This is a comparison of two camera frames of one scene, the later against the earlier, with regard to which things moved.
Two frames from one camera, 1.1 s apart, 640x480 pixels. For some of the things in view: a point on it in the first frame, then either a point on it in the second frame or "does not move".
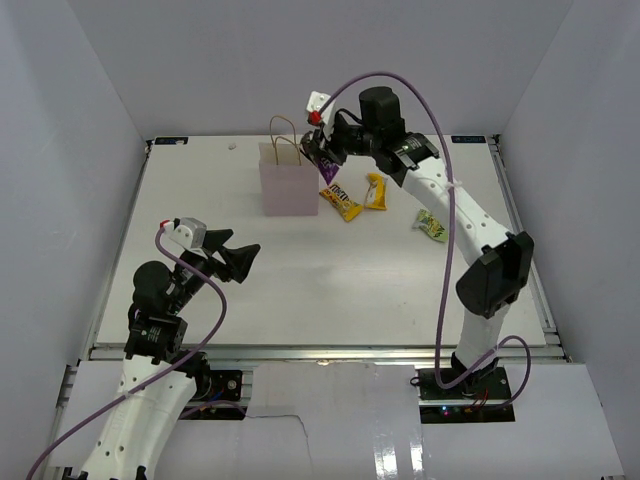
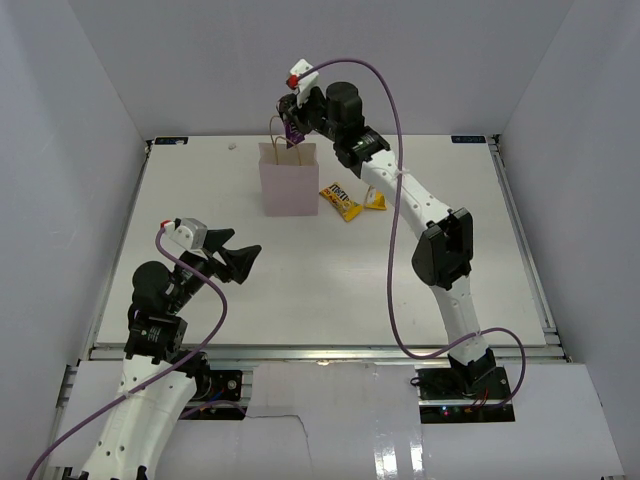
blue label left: (170, 140) does not move
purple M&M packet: (327, 169) -> (292, 137)
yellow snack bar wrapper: (376, 198) does not move
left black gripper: (239, 261) does not move
